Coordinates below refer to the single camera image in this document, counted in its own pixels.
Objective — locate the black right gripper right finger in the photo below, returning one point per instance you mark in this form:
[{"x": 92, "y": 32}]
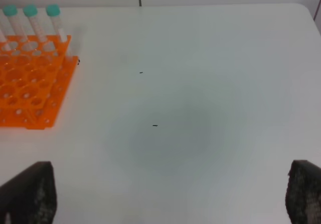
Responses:
[{"x": 302, "y": 199}]

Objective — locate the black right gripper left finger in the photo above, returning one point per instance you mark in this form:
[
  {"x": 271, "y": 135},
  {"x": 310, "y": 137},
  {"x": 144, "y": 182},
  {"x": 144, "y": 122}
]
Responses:
[{"x": 31, "y": 196}]

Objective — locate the orange test tube rack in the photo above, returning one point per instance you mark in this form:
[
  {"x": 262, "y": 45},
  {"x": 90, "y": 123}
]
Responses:
[{"x": 34, "y": 83}]

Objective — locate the racked tube teal cap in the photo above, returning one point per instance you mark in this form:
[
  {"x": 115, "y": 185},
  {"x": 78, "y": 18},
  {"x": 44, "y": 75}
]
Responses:
[
  {"x": 53, "y": 11},
  {"x": 11, "y": 12},
  {"x": 31, "y": 12},
  {"x": 4, "y": 41}
]

